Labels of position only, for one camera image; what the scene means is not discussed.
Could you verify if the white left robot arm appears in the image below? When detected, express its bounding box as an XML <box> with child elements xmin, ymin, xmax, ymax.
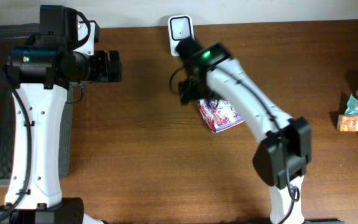
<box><xmin>0</xmin><ymin>45</ymin><xmax>122</xmax><ymax>223</ymax></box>

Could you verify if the white barcode scanner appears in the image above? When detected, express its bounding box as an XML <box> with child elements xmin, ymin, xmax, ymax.
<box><xmin>167</xmin><ymin>15</ymin><xmax>195</xmax><ymax>57</ymax></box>

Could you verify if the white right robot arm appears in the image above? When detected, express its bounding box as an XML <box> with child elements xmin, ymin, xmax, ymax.
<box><xmin>175</xmin><ymin>37</ymin><xmax>312</xmax><ymax>223</ymax></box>

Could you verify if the orange tissue pack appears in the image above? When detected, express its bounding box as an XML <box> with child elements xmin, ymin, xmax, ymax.
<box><xmin>337</xmin><ymin>114</ymin><xmax>358</xmax><ymax>132</ymax></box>

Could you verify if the red purple tissue pack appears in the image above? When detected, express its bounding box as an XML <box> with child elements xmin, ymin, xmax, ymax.
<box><xmin>198</xmin><ymin>99</ymin><xmax>244</xmax><ymax>133</ymax></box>

